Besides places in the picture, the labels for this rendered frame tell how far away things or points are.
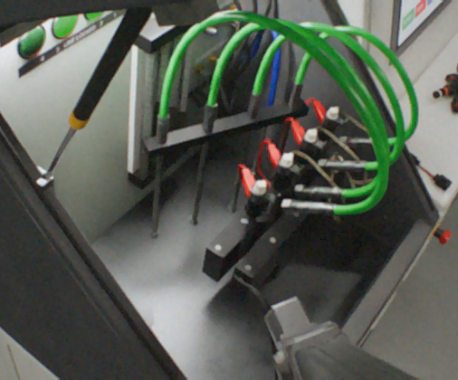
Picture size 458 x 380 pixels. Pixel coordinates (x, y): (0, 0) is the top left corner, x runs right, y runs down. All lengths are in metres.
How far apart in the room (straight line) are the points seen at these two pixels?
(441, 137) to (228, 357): 0.68
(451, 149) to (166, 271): 0.67
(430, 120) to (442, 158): 0.12
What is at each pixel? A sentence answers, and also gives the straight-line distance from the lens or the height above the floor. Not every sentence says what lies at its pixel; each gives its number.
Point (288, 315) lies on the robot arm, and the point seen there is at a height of 1.18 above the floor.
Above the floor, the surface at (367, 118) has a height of 1.37.
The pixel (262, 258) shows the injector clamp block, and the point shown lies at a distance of 1.14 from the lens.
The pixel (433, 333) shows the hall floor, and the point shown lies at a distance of 2.39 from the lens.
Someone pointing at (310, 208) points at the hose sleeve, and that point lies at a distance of 0.98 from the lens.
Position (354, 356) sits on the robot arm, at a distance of 0.61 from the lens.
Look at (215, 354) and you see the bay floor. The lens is 1.20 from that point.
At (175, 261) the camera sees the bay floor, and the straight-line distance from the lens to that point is 1.29.
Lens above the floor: 1.89
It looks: 49 degrees down
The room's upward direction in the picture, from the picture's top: 11 degrees clockwise
